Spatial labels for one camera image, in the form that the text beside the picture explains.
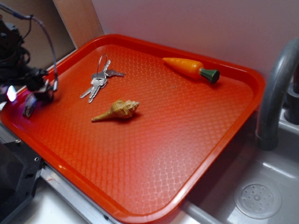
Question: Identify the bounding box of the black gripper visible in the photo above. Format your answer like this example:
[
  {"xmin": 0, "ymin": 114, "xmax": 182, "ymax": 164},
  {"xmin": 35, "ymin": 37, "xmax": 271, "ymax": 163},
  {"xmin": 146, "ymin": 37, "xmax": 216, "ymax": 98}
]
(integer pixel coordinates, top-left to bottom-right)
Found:
[{"xmin": 0, "ymin": 67, "xmax": 54, "ymax": 102}]

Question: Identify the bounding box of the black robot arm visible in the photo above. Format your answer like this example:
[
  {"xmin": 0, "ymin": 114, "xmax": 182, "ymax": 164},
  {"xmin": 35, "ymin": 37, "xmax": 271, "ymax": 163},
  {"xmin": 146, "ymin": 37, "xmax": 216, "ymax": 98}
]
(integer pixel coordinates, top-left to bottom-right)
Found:
[{"xmin": 0, "ymin": 17, "xmax": 56, "ymax": 102}]

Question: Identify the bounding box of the silver key bunch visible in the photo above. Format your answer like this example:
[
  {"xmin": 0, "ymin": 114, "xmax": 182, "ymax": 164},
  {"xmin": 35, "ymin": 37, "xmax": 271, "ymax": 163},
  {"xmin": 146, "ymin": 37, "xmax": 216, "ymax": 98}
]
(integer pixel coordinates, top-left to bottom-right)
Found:
[{"xmin": 80, "ymin": 54, "xmax": 126, "ymax": 103}]

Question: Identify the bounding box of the brown cardboard panel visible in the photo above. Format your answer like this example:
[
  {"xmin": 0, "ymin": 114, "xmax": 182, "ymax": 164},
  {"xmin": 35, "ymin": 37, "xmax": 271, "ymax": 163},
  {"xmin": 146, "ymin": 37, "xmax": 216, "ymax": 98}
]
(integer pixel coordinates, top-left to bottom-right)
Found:
[{"xmin": 0, "ymin": 0, "xmax": 103, "ymax": 69}]

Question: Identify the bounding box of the tan spiral seashell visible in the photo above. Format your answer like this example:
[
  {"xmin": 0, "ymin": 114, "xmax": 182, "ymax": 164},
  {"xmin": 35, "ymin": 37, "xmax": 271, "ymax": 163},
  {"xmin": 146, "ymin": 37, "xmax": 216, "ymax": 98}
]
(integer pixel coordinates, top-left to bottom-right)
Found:
[{"xmin": 91, "ymin": 99, "xmax": 140, "ymax": 122}]

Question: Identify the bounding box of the red plastic tray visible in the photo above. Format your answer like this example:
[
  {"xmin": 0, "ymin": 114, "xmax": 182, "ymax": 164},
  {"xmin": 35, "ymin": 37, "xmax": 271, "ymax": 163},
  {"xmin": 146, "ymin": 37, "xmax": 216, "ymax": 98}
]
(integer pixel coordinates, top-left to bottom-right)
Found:
[{"xmin": 1, "ymin": 35, "xmax": 265, "ymax": 224}]

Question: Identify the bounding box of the orange toy carrot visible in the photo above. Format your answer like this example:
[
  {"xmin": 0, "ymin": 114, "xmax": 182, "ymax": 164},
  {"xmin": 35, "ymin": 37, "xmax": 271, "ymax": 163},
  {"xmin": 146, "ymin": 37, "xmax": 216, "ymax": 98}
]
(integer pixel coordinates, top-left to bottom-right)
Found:
[{"xmin": 162, "ymin": 57, "xmax": 220, "ymax": 84}]

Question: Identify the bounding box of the grey toy sink basin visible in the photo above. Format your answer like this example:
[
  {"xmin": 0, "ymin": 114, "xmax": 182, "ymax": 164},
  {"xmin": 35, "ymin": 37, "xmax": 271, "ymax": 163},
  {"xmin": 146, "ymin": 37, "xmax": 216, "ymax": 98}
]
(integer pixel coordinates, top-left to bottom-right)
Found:
[{"xmin": 180, "ymin": 116, "xmax": 299, "ymax": 224}]

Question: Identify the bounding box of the round sink drain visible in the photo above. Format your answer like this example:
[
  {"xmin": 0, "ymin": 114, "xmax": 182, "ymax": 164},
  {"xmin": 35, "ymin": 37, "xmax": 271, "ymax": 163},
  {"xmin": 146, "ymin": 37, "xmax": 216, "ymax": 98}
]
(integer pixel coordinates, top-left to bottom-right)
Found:
[{"xmin": 234, "ymin": 179, "xmax": 282, "ymax": 219}]

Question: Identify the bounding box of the grey toy faucet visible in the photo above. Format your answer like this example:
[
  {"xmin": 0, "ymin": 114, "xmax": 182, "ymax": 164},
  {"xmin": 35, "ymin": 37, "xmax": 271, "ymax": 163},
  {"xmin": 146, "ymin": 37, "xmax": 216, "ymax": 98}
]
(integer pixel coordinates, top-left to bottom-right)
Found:
[{"xmin": 256, "ymin": 38, "xmax": 299, "ymax": 151}]

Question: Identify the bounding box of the dark faucet knob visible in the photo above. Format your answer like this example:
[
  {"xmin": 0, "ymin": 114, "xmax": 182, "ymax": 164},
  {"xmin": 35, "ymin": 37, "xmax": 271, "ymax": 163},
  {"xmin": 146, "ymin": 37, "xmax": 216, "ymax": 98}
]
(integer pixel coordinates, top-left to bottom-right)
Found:
[{"xmin": 284, "ymin": 67, "xmax": 299, "ymax": 125}]

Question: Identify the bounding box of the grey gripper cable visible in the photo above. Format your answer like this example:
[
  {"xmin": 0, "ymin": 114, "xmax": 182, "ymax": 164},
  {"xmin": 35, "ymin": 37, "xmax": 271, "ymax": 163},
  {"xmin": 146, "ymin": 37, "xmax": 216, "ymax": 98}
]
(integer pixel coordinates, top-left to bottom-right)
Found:
[{"xmin": 0, "ymin": 4, "xmax": 58, "ymax": 91}]

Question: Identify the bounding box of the black metal bracket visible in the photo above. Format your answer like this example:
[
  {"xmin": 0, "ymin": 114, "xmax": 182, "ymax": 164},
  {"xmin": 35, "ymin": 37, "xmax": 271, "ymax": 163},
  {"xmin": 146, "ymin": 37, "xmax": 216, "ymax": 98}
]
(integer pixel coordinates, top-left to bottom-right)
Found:
[{"xmin": 0, "ymin": 140, "xmax": 43, "ymax": 224}]

